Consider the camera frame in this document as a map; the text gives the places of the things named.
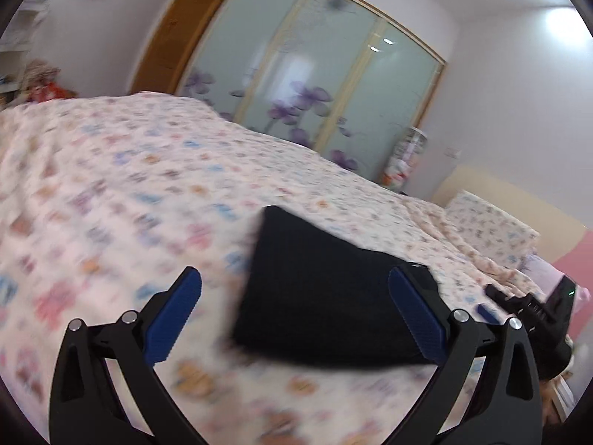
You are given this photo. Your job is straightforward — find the bear printed blanket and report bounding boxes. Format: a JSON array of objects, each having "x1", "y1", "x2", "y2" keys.
[{"x1": 0, "y1": 92, "x2": 552, "y2": 445}]

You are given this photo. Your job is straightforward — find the clear cylinder of plush toys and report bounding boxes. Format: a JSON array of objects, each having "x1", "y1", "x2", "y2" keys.
[{"x1": 381, "y1": 127, "x2": 427, "y2": 192}]

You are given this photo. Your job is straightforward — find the floral glass sliding wardrobe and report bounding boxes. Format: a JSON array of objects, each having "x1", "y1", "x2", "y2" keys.
[{"x1": 172, "y1": 0, "x2": 446, "y2": 182}]

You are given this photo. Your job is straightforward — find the bear printed pillow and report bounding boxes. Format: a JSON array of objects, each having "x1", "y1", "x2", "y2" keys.
[{"x1": 445, "y1": 190, "x2": 541, "y2": 270}]

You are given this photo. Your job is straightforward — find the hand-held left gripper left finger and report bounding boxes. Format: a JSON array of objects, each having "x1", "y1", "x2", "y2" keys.
[{"x1": 49, "y1": 266, "x2": 205, "y2": 445}]

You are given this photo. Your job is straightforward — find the black pants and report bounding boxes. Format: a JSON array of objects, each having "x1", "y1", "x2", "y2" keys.
[{"x1": 232, "y1": 205, "x2": 446, "y2": 372}]

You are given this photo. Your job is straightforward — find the beige headboard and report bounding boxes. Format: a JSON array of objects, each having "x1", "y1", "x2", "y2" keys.
[{"x1": 431, "y1": 164, "x2": 588, "y2": 265}]

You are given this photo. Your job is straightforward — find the pile of plush toys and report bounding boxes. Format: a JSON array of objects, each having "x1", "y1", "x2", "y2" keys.
[{"x1": 19, "y1": 59, "x2": 77, "y2": 103}]

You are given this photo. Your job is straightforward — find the lavender pillow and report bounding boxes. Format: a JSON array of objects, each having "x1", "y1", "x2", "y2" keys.
[{"x1": 521, "y1": 254, "x2": 563, "y2": 298}]

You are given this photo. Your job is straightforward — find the wooden door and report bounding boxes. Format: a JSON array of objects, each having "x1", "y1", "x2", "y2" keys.
[{"x1": 126, "y1": 0, "x2": 229, "y2": 96}]

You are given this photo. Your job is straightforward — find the white storage rack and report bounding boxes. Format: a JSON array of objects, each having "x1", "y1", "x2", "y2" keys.
[{"x1": 0, "y1": 0, "x2": 52, "y2": 98}]

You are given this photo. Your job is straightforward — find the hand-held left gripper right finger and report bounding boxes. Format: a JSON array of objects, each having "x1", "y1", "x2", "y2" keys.
[{"x1": 388, "y1": 265, "x2": 544, "y2": 445}]

